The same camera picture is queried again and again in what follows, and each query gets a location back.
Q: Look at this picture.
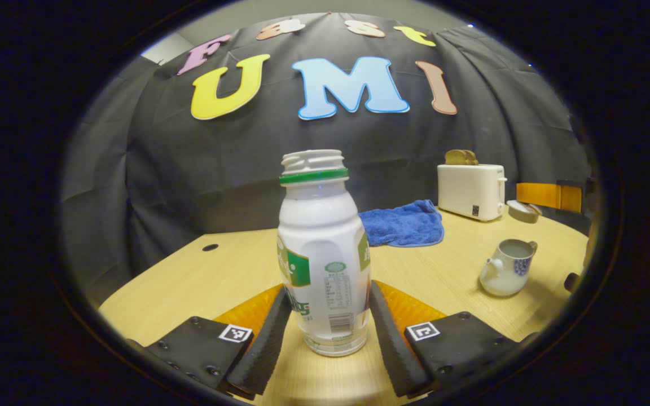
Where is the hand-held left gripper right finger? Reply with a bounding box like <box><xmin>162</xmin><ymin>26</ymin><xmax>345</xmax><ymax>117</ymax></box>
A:
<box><xmin>368</xmin><ymin>280</ymin><xmax>537</xmax><ymax>398</ymax></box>

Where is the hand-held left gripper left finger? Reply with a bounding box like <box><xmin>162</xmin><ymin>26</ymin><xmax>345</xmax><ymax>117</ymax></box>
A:
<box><xmin>128</xmin><ymin>284</ymin><xmax>293</xmax><ymax>398</ymax></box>

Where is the white blue-patterned teacup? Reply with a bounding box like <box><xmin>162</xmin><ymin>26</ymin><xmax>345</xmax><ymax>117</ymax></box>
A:
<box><xmin>479</xmin><ymin>239</ymin><xmax>538</xmax><ymax>298</ymax></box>

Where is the white water bottle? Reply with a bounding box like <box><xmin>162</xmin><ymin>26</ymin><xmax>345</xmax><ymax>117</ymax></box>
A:
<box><xmin>277</xmin><ymin>149</ymin><xmax>372</xmax><ymax>357</ymax></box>

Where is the white toaster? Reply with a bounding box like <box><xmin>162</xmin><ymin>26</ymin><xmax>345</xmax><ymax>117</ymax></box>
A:
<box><xmin>437</xmin><ymin>164</ymin><xmax>508</xmax><ymax>222</ymax></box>

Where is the blue towel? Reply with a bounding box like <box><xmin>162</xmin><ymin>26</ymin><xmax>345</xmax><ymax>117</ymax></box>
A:
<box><xmin>358</xmin><ymin>199</ymin><xmax>445</xmax><ymax>248</ymax></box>

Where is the black backdrop cloth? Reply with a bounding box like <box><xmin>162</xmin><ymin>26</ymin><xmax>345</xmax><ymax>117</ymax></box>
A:
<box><xmin>60</xmin><ymin>12</ymin><xmax>594</xmax><ymax>294</ymax></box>

